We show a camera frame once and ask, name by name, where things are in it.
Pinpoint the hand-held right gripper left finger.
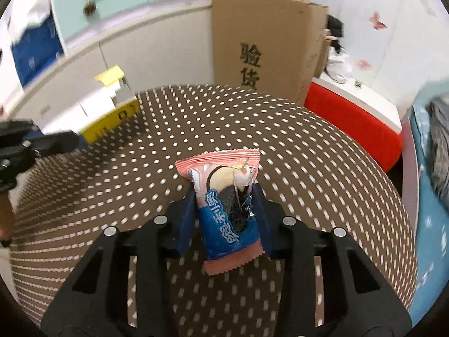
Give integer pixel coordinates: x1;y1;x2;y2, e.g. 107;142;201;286
41;183;198;337

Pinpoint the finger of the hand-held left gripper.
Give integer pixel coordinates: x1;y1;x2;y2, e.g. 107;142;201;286
32;130;88;157

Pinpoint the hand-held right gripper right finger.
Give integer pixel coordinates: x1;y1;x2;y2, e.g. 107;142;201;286
251;182;413;337

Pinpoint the pink blue snack packet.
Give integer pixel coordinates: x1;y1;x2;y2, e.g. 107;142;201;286
175;148;266;276

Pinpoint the white yellow carton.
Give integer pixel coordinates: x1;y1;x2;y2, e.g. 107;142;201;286
42;65;142;145

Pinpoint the person's left hand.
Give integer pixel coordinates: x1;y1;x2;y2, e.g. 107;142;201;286
0;193;15;250

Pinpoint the brown dotted tablecloth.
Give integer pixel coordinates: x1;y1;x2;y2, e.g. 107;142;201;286
9;84;420;328

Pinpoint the red white box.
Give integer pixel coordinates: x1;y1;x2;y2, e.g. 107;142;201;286
303;76;404;173

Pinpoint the blue bed sheet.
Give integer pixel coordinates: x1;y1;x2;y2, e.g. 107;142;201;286
407;91;449;327

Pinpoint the small white plastic bag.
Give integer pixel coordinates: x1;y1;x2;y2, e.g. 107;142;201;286
324;51;353;84

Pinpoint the large cardboard box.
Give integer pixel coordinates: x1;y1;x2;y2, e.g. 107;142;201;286
210;0;331;108

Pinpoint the grey clothing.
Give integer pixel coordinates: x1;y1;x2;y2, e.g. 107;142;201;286
426;95;449;212

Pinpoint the black cloth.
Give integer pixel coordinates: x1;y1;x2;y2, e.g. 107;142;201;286
326;14;346;55

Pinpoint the butterfly wall sticker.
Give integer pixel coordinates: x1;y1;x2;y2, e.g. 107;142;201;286
370;12;388;31

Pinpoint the pale wall sticker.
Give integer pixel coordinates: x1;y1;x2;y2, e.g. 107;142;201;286
419;0;437;17

